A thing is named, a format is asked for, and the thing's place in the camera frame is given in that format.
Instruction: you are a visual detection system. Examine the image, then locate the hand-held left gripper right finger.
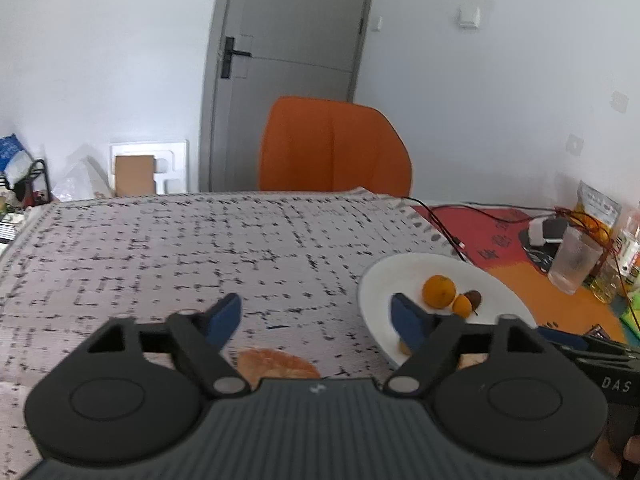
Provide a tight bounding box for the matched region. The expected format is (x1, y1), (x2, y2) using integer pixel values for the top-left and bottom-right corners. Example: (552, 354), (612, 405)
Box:
(384, 293), (572, 397)

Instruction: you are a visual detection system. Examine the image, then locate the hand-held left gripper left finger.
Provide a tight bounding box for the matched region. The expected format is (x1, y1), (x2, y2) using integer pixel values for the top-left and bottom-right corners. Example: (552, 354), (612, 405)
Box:
(86, 292), (249, 400)

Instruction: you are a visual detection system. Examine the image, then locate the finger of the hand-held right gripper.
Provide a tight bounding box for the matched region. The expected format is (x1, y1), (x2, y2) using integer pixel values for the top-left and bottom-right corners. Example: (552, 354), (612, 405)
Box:
(537, 326), (628, 353)
(567, 346), (640, 368)

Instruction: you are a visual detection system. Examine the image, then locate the large orange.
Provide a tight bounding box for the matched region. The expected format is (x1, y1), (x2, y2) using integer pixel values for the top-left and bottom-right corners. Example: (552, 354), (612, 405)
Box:
(422, 274), (457, 309)

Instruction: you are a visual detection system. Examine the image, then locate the white ceramic bowl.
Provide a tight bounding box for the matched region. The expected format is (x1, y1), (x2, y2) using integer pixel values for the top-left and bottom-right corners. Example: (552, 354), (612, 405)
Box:
(357, 253), (539, 369)

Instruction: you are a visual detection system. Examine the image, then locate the round bread roll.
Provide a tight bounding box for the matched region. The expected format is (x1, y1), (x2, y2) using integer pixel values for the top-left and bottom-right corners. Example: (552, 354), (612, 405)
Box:
(235, 347), (322, 389)

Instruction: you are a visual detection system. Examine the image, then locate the person's right hand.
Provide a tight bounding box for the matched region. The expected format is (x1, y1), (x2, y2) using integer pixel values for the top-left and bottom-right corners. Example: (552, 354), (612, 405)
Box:
(591, 430), (640, 479)

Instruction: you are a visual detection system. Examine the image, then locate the yellow oil bottle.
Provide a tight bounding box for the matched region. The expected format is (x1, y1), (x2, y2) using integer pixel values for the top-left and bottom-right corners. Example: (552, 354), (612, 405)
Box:
(590, 254), (631, 304)

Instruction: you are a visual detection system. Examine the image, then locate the clear plastic cup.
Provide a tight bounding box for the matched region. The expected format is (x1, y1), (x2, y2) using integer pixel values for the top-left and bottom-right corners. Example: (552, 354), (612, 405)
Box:
(547, 225), (604, 296)

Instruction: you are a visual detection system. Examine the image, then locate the patterned white tablecloth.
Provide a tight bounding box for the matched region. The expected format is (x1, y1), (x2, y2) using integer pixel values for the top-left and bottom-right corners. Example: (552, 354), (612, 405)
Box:
(0, 186), (476, 480)

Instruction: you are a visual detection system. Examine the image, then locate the white black charger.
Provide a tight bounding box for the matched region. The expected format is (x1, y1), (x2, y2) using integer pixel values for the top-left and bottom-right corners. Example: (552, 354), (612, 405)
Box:
(520, 217), (569, 250)

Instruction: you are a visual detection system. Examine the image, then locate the red orange table mat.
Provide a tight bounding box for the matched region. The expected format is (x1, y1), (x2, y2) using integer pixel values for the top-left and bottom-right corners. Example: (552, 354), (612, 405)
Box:
(400, 202), (640, 347)

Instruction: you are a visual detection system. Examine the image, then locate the clear plastic bottle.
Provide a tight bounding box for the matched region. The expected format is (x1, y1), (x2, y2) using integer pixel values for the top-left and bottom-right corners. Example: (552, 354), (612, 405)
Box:
(617, 202), (640, 287)

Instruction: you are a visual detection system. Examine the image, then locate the printed snack bag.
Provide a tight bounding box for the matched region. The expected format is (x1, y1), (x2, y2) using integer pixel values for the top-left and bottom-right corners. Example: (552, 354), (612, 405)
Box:
(575, 180), (624, 235)

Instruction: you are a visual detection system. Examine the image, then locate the white foam packaging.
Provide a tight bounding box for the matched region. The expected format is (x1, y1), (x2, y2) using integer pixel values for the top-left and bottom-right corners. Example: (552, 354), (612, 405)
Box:
(109, 140), (190, 197)

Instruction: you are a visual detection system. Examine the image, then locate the brown cardboard piece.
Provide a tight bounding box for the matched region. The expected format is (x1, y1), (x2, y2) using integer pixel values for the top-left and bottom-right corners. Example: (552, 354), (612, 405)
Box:
(114, 155), (156, 197)

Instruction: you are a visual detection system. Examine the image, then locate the orange chair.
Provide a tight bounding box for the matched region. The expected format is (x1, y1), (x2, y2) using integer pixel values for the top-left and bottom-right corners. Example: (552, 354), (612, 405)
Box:
(258, 96), (413, 198)

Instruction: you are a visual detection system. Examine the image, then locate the clear plastic bag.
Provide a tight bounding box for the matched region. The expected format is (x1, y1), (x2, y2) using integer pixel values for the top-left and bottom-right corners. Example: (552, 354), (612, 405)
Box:
(52, 145), (113, 203)

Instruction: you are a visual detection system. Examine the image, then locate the black shoe rack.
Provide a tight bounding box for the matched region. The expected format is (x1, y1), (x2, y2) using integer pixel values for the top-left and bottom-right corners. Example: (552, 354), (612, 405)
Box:
(0, 159), (52, 211)

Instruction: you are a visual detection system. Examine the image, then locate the blue plastic bag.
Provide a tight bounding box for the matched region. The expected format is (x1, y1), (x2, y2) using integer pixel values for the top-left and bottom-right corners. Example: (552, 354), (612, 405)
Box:
(0, 133), (32, 186)

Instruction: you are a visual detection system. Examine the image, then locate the grey door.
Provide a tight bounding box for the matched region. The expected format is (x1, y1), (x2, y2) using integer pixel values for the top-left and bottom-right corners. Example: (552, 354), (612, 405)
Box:
(198, 0), (378, 193)

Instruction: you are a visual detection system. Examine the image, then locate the black cable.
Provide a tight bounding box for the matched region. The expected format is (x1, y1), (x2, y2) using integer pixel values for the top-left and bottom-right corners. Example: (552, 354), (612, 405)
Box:
(400, 197), (640, 333)

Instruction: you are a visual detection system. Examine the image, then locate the black door handle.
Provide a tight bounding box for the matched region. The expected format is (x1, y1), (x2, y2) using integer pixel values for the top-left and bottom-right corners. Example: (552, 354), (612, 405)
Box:
(220, 36), (252, 80)

